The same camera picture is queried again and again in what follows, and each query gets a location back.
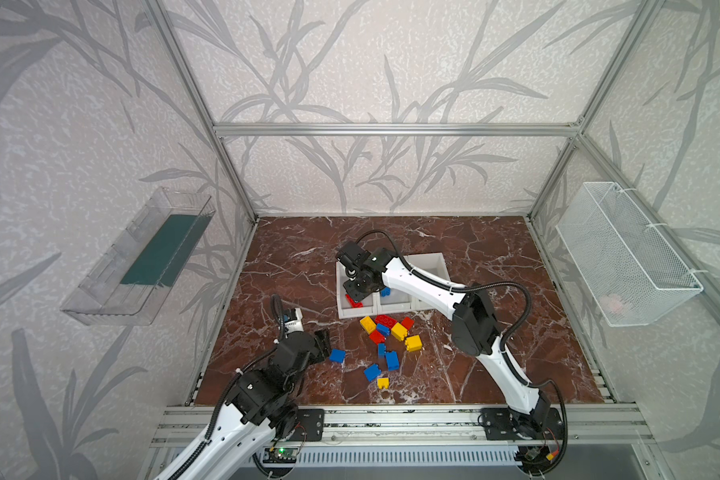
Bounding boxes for red lego pile bottom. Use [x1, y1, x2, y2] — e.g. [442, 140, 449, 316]
[368, 330, 386, 344]

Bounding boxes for yellow lego pile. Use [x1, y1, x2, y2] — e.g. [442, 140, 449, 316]
[390, 322, 408, 342]

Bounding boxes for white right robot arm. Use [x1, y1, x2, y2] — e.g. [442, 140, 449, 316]
[336, 241, 551, 438]

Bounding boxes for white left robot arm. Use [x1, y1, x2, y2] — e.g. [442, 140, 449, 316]
[157, 307, 331, 479]

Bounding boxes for white left sorting bin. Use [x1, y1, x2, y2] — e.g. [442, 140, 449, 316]
[335, 262, 376, 319]

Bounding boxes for white sorting bin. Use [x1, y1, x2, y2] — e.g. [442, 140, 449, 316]
[406, 253, 450, 311]
[368, 288, 414, 315]
[335, 262, 376, 319]

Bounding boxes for white middle sorting bin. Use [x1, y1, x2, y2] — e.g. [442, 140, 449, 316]
[368, 288, 414, 315]

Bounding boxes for white right sorting bin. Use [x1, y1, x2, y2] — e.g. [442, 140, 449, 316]
[406, 253, 450, 311]

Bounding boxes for yellow lego open side up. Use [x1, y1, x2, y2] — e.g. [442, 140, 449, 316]
[360, 316, 377, 335]

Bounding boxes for long red lego brick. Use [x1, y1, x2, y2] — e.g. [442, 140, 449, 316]
[375, 314, 397, 329]

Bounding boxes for blue lego in pile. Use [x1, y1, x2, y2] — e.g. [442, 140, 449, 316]
[376, 324, 390, 338]

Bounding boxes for red square lego right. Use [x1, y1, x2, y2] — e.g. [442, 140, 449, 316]
[400, 317, 414, 331]

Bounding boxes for green circuit board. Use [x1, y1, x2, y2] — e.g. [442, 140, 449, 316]
[260, 446, 301, 465]

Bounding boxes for pink object in basket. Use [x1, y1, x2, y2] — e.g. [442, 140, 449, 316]
[598, 293, 629, 317]

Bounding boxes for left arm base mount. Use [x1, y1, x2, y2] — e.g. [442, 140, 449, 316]
[283, 408, 326, 443]

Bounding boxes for aluminium cage frame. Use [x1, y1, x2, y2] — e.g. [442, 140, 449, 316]
[137, 0, 720, 480]

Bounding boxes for right black corrugated cable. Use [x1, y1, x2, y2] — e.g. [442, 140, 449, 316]
[353, 229, 569, 463]

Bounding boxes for clear plastic wall tray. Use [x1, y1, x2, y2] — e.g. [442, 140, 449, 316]
[61, 187, 216, 326]

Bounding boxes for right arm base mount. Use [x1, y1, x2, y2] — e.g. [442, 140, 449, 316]
[477, 407, 565, 442]

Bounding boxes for right circuit board with wires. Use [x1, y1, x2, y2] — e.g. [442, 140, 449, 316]
[515, 445, 560, 478]

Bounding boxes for white wire mesh basket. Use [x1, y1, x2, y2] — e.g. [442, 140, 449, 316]
[556, 182, 704, 328]

